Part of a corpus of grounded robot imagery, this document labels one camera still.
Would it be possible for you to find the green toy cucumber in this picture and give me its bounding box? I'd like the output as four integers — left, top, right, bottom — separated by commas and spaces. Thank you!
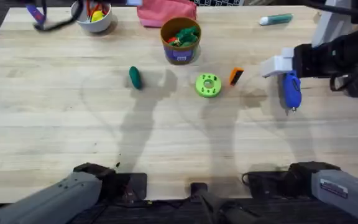
128, 65, 143, 90

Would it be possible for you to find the green disc with holes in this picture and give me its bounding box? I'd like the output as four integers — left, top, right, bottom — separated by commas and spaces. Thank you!
195, 72, 223, 98

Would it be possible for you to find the orange ribbed wedge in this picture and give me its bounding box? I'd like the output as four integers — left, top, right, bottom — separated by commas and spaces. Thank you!
229, 67, 245, 86

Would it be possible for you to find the pink soft bag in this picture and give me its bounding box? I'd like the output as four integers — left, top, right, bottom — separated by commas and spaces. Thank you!
136, 0, 198, 29

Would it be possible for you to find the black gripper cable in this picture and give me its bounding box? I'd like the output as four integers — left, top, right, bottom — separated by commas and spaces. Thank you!
329, 62, 358, 93

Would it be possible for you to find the green marker pen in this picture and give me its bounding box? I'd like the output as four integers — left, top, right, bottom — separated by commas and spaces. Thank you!
258, 12, 294, 27

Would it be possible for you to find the keyboard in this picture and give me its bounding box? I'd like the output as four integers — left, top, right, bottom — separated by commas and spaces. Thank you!
193, 0, 246, 7

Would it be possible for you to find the purple tool handle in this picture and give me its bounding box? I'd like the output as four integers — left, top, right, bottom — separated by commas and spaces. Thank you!
25, 3, 47, 26

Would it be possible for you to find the white cup with tools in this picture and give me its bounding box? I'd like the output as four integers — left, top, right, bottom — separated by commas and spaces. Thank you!
70, 0, 113, 34

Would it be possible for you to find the brown tub with toys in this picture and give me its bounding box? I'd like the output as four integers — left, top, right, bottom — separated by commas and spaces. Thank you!
160, 16, 203, 66

